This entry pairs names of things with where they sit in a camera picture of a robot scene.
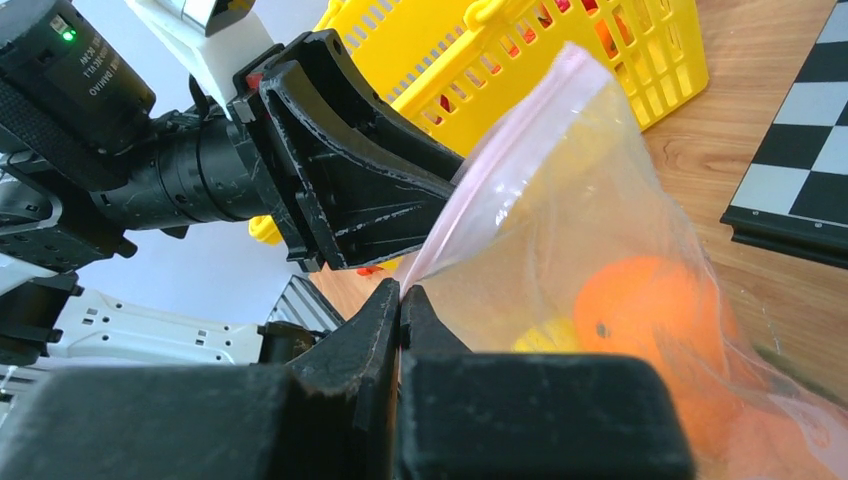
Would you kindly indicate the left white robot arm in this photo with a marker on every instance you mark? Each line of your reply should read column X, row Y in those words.
column 70, row 105

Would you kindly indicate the clear zip top bag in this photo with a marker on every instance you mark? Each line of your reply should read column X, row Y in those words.
column 559, row 188

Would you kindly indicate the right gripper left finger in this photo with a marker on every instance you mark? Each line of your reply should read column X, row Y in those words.
column 327, row 414

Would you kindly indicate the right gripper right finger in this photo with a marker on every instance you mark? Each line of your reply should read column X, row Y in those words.
column 466, row 415

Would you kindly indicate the black white checkerboard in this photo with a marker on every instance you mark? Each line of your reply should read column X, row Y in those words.
column 793, row 197

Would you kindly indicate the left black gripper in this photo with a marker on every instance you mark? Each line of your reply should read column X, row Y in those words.
column 367, row 183

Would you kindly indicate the yellow lemon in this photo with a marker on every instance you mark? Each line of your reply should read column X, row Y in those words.
column 554, row 336

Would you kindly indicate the small orange item on table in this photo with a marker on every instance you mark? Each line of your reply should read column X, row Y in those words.
column 369, row 270

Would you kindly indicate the yellow plastic basket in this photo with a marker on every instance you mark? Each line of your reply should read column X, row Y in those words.
column 455, row 67

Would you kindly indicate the orange tangerine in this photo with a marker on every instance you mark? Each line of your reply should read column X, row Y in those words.
column 676, row 319

